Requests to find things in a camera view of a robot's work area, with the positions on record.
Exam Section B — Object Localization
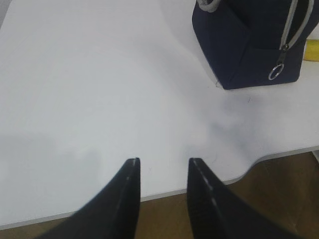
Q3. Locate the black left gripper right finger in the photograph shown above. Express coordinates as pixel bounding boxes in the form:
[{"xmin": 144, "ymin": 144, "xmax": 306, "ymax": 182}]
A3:
[{"xmin": 187, "ymin": 158, "xmax": 298, "ymax": 239}]

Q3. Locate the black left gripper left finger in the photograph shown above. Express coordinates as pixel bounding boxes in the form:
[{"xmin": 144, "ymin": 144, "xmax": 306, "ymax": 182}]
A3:
[{"xmin": 39, "ymin": 158, "xmax": 141, "ymax": 239}]

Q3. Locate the navy blue lunch bag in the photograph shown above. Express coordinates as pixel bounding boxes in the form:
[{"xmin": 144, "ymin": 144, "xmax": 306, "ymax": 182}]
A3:
[{"xmin": 192, "ymin": 0, "xmax": 319, "ymax": 90}]

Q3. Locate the yellow banana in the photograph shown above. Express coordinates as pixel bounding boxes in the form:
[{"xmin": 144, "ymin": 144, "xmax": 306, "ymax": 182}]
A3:
[{"xmin": 304, "ymin": 39, "xmax": 319, "ymax": 62}]

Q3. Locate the white table leg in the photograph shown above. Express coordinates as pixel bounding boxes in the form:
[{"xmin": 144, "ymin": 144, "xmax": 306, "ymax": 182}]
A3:
[{"xmin": 312, "ymin": 150, "xmax": 319, "ymax": 162}]

